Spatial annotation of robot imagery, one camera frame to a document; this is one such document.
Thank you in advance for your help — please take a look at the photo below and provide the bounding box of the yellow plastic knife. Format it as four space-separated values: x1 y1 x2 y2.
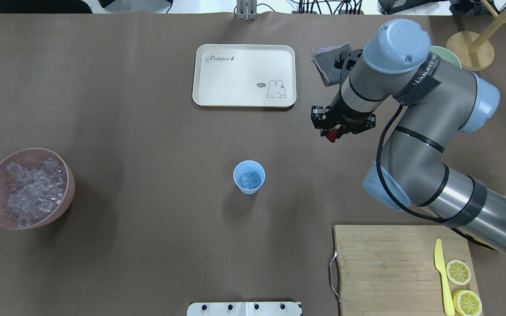
433 239 455 316

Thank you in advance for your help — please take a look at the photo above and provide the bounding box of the mint green bowl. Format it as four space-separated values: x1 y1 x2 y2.
430 46 462 68

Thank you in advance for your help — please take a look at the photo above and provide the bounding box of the lemon slice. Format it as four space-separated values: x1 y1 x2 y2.
452 290 483 316
445 259 472 286

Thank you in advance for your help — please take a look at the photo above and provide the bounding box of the grey folded cloth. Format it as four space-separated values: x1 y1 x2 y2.
312 43 354 86

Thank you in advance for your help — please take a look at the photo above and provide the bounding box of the wooden cup tree stand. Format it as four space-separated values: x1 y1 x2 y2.
446 0 506 72

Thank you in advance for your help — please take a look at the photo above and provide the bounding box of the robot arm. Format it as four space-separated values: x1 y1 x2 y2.
311 18 506 253

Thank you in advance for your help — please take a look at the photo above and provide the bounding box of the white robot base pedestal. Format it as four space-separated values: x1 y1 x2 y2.
186 301 303 316

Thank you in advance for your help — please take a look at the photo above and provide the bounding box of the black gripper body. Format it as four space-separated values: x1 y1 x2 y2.
311 104 376 136

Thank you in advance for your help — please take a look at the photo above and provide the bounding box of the light blue plastic cup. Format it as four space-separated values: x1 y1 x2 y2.
233 160 266 195

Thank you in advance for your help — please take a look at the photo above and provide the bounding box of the red strawberry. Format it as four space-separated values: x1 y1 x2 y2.
325 129 339 143

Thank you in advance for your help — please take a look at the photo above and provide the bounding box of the wooden cutting board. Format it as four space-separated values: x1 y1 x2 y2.
332 225 479 316

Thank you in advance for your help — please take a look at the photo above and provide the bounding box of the cream rabbit tray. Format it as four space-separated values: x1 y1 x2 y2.
192 44 297 108

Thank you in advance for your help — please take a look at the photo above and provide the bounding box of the aluminium frame post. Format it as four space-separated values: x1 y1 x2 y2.
235 0 258 21

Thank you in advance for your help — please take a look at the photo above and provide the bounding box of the pink bowl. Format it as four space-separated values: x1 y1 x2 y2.
0 148 76 230

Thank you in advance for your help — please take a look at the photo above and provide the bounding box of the clear ice cubes pile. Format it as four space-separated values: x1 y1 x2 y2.
2 157 68 228

